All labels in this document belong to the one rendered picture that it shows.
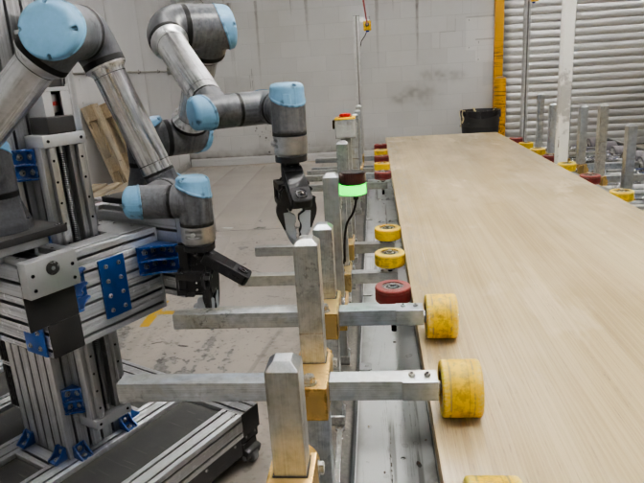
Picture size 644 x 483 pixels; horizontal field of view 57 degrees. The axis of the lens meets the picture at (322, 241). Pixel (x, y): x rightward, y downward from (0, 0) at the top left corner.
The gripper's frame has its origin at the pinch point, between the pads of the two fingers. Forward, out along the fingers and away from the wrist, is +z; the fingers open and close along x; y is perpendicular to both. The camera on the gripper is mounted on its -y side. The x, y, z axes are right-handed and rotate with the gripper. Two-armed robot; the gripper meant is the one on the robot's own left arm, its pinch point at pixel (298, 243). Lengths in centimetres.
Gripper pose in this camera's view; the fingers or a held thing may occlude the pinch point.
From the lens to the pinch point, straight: 134.3
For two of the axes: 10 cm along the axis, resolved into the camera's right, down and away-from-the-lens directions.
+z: 0.5, 9.5, 3.2
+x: -9.6, 1.3, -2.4
